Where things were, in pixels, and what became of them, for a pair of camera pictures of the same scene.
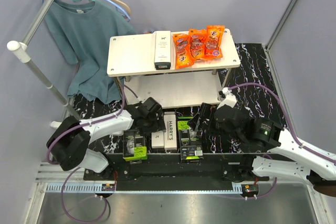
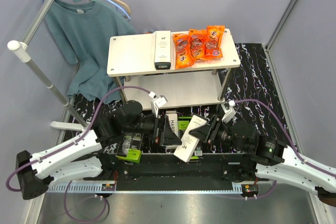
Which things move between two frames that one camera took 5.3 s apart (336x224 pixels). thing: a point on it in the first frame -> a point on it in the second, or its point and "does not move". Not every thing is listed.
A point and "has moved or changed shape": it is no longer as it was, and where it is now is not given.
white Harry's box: x=163 y=50 does not move
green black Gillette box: x=190 y=142 does not move
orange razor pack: x=213 y=40 does not move
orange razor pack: x=199 y=42 does not move
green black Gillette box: x=134 y=146 has moved or changed shape
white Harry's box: x=158 y=139 has moved or changed shape
